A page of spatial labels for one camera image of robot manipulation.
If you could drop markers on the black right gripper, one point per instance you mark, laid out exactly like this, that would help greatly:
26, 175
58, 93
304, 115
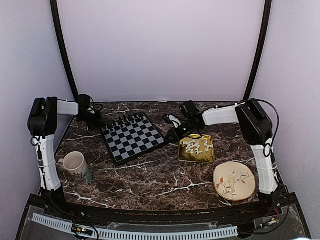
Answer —
172, 132

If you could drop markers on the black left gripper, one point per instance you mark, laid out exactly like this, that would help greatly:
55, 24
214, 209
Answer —
99, 122

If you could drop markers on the black grey chess board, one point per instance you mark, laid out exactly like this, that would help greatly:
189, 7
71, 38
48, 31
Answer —
131, 137

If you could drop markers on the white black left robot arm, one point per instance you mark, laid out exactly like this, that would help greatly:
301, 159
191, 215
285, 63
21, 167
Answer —
43, 123

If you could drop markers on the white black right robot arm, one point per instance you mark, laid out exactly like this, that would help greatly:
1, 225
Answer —
256, 127

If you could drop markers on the pile of white chess pieces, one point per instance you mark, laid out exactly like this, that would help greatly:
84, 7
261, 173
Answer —
197, 146

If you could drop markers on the gold metal tray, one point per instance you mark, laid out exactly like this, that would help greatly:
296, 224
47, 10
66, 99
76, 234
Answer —
205, 158

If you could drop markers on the beige ceramic mug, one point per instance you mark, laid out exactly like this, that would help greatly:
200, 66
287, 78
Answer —
75, 163

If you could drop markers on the beige bird painted plate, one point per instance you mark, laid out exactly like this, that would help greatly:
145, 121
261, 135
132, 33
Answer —
234, 181

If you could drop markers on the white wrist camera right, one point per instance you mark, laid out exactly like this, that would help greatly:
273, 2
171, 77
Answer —
172, 119

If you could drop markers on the right black frame post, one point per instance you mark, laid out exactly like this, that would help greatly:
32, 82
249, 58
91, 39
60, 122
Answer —
259, 48

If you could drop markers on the black frame post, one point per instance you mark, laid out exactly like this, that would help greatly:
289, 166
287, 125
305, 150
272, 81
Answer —
62, 48
259, 48

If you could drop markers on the white slotted cable duct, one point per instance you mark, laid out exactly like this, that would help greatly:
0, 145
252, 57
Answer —
125, 231

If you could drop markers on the left black frame post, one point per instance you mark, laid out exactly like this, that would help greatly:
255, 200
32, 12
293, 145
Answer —
62, 48

